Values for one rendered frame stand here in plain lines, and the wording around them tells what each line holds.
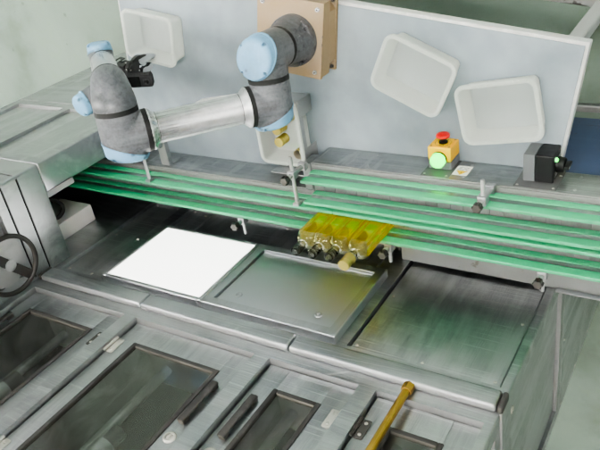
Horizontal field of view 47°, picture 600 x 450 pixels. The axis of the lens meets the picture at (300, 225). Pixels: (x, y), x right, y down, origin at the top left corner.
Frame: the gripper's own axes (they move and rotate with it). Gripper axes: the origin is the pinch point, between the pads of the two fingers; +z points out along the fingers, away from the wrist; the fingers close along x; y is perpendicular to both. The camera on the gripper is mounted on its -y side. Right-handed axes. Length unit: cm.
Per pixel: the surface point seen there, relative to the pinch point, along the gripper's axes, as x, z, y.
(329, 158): 19, -6, -72
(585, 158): 15, 17, -143
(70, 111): 31, -4, 52
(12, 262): 38, -75, 11
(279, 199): 31, -19, -59
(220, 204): 43, -18, -32
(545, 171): 7, -4, -137
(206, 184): 36.0, -16.7, -26.6
